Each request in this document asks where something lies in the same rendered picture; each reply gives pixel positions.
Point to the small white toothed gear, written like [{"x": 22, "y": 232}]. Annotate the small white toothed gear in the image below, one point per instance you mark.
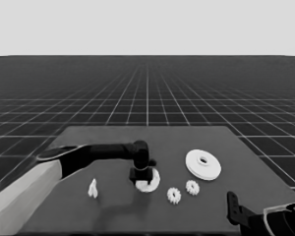
[
  {"x": 171, "y": 196},
  {"x": 190, "y": 188}
]

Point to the large thick white disc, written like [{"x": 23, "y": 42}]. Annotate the large thick white disc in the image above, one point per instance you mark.
[{"x": 195, "y": 164}]

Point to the small white T-shaped piece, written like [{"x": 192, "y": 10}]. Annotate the small white T-shaped piece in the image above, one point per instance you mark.
[{"x": 93, "y": 190}]

